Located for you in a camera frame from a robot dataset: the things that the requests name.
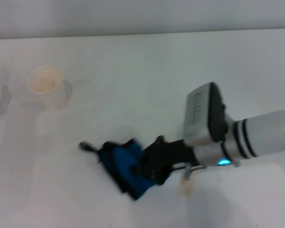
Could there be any cream paper cup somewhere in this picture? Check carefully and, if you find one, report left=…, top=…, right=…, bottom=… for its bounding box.
left=26, top=64, right=71, bottom=111

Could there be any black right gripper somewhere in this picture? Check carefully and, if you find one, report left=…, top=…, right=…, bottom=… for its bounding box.
left=130, top=135, right=198, bottom=186

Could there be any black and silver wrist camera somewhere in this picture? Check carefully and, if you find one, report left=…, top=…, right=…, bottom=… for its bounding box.
left=183, top=82, right=233, bottom=147

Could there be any blue rag with black edging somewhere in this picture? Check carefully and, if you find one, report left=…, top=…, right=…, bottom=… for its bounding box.
left=78, top=139, right=155, bottom=201

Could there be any thin cable with clear plug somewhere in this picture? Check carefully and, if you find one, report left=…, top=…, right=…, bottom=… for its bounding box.
left=172, top=160, right=240, bottom=198

